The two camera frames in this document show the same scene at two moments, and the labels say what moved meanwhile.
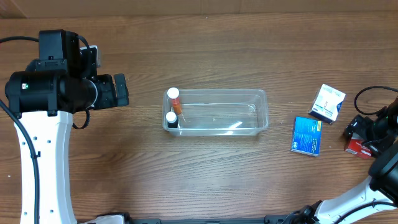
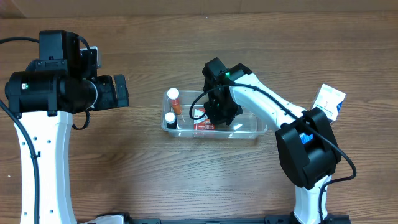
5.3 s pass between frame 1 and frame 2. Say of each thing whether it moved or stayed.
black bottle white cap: stayed
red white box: moved
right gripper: moved
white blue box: stayed
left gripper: stayed
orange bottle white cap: stayed
